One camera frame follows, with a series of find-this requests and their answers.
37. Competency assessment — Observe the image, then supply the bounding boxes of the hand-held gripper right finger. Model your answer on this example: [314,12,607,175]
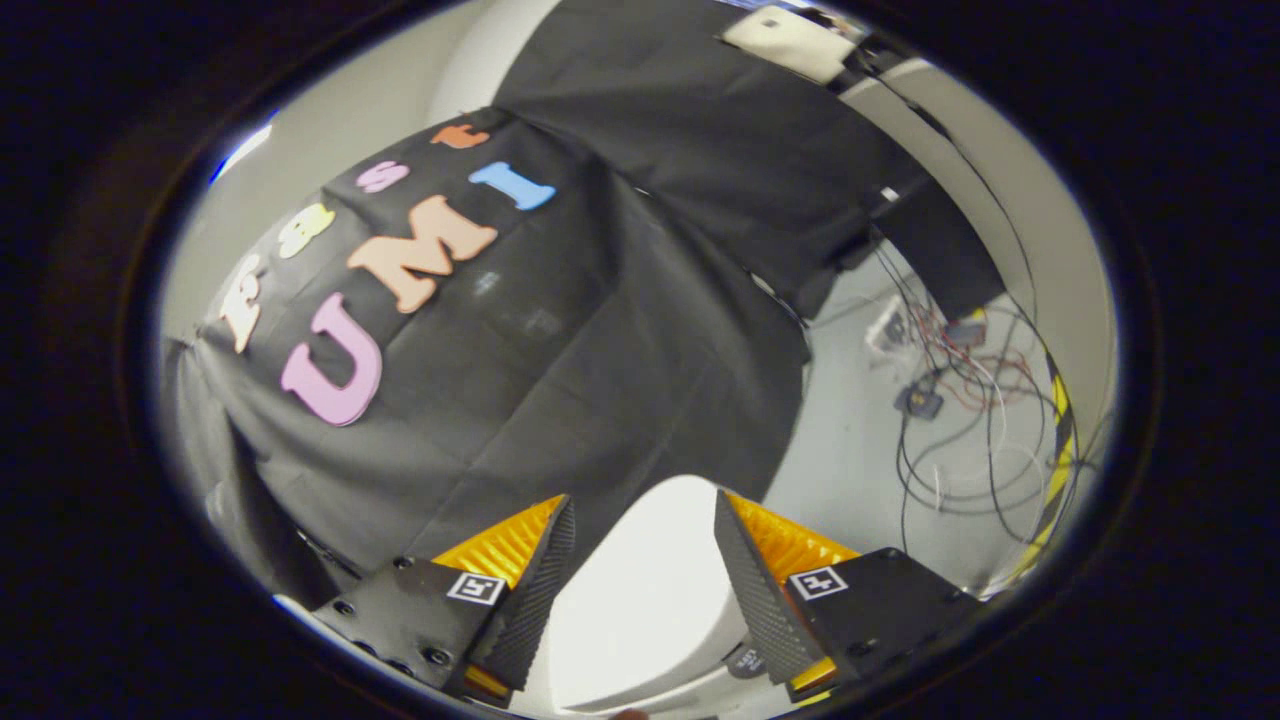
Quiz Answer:
[713,489,986,704]

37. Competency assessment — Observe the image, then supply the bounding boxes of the white toilet lid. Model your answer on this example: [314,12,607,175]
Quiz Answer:
[548,475,751,713]

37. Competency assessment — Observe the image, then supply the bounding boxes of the black box with white label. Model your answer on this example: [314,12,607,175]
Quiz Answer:
[868,175,1007,323]

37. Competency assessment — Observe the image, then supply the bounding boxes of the white power strip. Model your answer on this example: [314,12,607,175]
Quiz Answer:
[866,298,913,353]

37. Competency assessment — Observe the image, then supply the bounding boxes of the black backdrop cloth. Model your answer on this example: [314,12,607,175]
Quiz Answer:
[165,0,901,611]

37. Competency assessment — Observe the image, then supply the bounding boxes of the white flat device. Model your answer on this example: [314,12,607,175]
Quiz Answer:
[720,5,857,87]

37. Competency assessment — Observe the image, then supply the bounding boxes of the yellow black striped tape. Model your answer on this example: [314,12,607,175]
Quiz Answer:
[1005,355,1079,591]

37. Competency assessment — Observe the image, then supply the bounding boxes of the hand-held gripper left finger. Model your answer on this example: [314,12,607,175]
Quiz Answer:
[312,493,578,706]

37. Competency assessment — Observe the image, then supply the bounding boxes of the tangled floor cables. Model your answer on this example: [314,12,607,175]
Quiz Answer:
[860,235,1086,546]

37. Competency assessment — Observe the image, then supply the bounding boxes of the black power adapter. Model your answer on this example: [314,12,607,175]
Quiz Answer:
[894,384,944,422]

